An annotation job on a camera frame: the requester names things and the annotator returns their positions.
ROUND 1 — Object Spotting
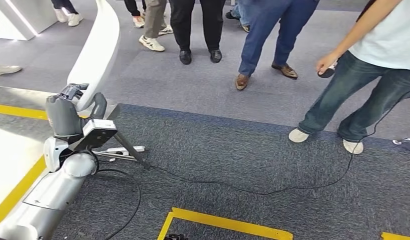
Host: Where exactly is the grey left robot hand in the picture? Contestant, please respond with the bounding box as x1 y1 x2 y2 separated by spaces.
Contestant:
45 83 108 138

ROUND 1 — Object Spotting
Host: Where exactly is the person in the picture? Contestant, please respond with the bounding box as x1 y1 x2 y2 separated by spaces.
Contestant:
123 0 147 29
169 0 226 65
138 0 174 53
288 0 410 156
224 0 252 33
0 64 23 78
235 0 321 91
50 0 84 28

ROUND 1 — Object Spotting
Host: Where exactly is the yellow floor tape strip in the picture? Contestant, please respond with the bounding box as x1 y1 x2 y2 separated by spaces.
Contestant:
381 232 410 240

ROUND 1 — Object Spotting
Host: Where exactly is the person's hand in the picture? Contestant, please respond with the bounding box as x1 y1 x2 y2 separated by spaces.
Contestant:
316 51 340 76

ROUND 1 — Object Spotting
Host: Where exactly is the white power strip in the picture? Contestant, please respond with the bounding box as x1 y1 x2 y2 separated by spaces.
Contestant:
92 145 146 163

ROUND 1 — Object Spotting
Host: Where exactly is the white plastic car part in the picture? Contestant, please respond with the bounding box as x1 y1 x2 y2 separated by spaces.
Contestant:
66 0 121 114

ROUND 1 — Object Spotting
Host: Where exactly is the black floor cable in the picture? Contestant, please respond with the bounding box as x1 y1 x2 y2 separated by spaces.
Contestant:
138 87 410 197

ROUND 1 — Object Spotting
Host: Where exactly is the white display block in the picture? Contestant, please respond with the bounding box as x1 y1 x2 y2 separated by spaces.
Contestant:
0 0 59 41

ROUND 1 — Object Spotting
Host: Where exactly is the steel workbench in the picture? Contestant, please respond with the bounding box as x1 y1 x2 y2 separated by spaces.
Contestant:
0 85 152 229

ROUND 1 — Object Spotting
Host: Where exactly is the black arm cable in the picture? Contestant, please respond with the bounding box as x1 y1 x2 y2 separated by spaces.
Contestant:
93 168 142 240

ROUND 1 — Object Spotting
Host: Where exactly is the chrome star chair base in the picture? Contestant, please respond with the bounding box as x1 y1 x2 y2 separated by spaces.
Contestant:
392 131 410 170

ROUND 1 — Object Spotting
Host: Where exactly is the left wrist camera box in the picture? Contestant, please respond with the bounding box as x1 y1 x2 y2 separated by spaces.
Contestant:
70 119 119 152

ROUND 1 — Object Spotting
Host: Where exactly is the black white handheld device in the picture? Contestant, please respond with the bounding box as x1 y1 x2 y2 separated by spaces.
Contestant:
318 61 338 79

